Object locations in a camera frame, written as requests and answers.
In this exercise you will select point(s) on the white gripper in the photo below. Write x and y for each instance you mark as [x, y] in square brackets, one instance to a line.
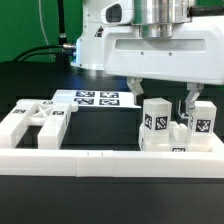
[165, 40]

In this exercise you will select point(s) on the white chair seat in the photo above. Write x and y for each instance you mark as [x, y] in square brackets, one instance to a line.
[178, 142]

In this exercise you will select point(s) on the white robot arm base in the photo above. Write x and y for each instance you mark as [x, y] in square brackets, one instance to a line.
[88, 53]

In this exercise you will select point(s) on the flat white tag plate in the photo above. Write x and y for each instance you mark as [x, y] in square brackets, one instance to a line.
[87, 98]

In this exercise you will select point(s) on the white chair back frame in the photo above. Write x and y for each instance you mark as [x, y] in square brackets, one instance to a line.
[53, 118]

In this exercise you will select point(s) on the white U-shaped obstacle frame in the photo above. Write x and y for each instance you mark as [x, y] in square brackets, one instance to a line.
[20, 155]

